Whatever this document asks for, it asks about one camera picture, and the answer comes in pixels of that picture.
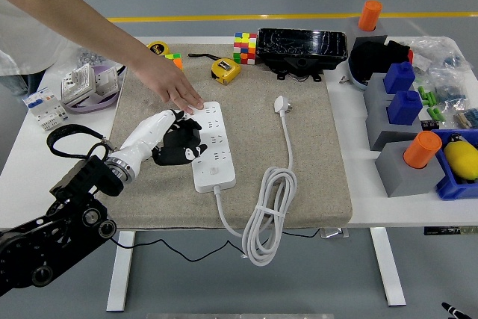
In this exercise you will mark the person's hand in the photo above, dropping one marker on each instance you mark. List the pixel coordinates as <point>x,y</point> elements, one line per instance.
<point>164,78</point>

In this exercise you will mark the person's forearm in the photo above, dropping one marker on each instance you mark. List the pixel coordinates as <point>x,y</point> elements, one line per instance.
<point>74,14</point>

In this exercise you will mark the white wall switch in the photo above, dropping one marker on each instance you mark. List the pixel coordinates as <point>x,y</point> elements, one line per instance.
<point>108,80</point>

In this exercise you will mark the clear bag with white label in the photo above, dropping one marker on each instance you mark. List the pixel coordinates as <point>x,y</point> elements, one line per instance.
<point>421,61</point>

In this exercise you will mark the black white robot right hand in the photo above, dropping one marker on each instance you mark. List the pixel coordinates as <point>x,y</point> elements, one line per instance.
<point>452,311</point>

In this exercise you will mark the white wall socket stack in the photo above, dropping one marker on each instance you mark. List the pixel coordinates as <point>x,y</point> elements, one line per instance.
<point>76,85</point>

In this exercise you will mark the yellow tape measure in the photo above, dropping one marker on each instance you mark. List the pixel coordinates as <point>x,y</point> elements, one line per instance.
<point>158,49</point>
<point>224,72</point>

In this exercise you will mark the blue plastic bin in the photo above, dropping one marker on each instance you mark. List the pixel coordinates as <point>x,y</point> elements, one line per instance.
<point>452,188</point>

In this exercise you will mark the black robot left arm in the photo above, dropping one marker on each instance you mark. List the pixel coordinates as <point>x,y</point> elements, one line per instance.
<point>74,184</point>

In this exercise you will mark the yellow toy fruit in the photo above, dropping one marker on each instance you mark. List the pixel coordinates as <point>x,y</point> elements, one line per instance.
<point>463,158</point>

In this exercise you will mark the colourful puzzle cube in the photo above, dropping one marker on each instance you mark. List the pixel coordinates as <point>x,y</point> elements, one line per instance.
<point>174,59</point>
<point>244,48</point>

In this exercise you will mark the person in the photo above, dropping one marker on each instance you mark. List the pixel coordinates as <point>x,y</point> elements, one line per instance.
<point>22,42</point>

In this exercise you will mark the white circuit breaker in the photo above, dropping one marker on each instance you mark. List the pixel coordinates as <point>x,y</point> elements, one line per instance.
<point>41,106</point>

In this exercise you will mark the light blue bowl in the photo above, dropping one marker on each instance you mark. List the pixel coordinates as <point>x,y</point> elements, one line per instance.
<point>354,76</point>

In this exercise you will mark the black plug adapter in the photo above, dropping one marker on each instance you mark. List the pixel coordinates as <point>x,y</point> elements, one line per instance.
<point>190,134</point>

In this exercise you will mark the black device with cracked screen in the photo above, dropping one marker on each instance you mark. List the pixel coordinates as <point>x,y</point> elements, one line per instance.
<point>298,44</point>

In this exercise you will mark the black label strip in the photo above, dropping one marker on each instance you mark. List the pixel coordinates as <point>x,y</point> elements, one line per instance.
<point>448,231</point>

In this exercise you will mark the small metal hook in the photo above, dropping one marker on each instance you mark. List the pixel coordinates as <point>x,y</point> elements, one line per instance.
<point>343,80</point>

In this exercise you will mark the orange cylinder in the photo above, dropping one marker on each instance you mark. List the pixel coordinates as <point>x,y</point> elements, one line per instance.
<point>369,14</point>
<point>422,149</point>

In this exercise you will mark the clear bag of blue parts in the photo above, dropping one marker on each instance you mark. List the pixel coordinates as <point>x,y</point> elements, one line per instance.
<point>452,61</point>

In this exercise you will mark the green peg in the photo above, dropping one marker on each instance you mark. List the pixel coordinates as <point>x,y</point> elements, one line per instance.
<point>431,113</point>
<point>430,98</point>
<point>421,93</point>
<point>439,115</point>

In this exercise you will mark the white power strip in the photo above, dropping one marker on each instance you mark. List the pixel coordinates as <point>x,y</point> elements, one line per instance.
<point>218,169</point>

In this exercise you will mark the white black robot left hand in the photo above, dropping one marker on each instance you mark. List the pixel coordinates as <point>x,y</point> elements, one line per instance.
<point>145,136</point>

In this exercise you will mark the clear bag of dark parts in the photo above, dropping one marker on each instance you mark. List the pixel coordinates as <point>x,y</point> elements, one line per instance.
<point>450,93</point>

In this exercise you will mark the grey-brown mat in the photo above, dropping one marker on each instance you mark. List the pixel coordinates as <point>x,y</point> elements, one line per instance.
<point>317,147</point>

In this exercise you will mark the metal bracket under table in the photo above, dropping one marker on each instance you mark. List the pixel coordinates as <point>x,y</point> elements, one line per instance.
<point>334,233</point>

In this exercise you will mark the clear bag of grey screws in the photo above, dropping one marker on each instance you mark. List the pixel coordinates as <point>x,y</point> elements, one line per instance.
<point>89,58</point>

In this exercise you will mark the clear bag of brown parts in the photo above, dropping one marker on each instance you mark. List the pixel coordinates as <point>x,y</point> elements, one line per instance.
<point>467,119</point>

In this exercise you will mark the purple tray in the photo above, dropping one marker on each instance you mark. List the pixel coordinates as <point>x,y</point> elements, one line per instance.
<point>93,106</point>

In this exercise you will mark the white table leg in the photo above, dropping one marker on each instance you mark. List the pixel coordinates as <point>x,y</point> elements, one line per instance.
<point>120,274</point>
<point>388,270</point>

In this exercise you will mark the blue block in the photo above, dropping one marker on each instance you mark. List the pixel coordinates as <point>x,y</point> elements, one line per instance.
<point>399,78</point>
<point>403,108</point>

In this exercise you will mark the black cloth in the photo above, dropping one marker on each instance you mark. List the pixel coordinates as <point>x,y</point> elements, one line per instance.
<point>367,59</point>

